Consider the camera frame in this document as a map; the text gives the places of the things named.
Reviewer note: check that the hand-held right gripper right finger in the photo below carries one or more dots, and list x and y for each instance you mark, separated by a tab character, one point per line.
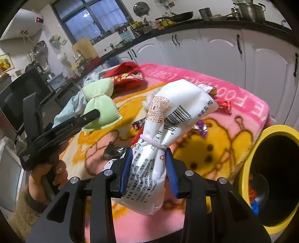
171	173

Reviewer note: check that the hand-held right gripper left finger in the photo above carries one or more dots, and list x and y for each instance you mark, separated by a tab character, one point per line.
125	170

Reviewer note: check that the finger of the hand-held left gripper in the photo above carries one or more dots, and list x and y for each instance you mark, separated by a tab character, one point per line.
88	116

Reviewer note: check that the green cloth bundle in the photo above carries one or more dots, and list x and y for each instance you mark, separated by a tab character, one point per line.
100	91

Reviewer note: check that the white printed plastic bag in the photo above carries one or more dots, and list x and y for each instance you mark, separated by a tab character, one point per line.
177	102

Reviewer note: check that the red candy wrapper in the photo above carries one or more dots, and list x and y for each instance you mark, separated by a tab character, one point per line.
224	106

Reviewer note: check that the yellow trash bin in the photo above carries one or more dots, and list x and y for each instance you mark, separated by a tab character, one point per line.
259	144

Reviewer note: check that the person's left forearm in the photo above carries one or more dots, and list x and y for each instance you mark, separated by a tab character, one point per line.
22	210

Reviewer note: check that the person's left hand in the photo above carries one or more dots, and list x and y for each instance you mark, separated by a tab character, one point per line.
58	171

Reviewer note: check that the light blue cloth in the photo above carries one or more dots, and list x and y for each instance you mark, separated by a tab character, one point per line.
67	109

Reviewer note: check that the black crumpled wrapper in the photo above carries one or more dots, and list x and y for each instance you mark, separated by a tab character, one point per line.
112	151

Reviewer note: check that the white appliance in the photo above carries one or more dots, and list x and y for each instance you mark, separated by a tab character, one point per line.
9	175

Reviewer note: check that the grey box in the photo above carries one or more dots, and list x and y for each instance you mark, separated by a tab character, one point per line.
56	80

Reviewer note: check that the brown silver snack wrapper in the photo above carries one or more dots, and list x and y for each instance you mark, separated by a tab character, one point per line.
138	123

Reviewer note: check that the purple candy wrapper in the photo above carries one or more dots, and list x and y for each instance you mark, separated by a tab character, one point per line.
201	127

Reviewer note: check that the black microwave oven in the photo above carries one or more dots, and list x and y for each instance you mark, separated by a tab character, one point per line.
21	98

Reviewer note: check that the red patterned cloth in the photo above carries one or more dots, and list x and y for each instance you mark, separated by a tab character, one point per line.
126	70

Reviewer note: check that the white jug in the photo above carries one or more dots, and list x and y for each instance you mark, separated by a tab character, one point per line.
62	58

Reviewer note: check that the wooden cutting board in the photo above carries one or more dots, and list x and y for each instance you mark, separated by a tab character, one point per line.
84	49

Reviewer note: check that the pink printed blanket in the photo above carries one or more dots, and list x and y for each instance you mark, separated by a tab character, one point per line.
233	140

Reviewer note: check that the black kettle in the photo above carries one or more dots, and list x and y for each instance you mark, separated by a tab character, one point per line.
37	67

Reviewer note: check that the hanging steel bowl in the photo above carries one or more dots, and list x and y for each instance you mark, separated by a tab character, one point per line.
41	50

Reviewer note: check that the blue wrapper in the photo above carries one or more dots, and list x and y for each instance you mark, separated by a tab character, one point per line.
255	206

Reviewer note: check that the crumpled brown white carton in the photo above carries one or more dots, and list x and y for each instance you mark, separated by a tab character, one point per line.
208	89

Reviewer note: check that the fruit picture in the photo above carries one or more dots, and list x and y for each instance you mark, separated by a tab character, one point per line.
4	64

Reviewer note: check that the window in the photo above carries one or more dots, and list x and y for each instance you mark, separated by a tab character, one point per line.
93	18

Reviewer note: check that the row of seasoning bottles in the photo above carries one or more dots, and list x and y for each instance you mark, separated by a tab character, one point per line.
149	24

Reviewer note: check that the white water heater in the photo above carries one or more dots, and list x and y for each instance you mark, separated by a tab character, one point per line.
21	25

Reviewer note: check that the hanging pot lid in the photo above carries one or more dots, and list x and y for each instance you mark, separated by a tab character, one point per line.
141	8

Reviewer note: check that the white kitchen cabinet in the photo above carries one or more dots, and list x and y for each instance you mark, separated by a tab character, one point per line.
210	56

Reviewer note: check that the black frying pan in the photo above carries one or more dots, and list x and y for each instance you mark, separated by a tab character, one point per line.
179	16

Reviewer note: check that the steel cup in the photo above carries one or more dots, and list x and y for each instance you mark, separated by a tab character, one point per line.
204	13

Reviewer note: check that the small steel pot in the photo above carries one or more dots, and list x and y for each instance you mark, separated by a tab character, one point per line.
234	13

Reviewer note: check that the large steel pot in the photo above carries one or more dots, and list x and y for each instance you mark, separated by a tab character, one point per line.
251	11

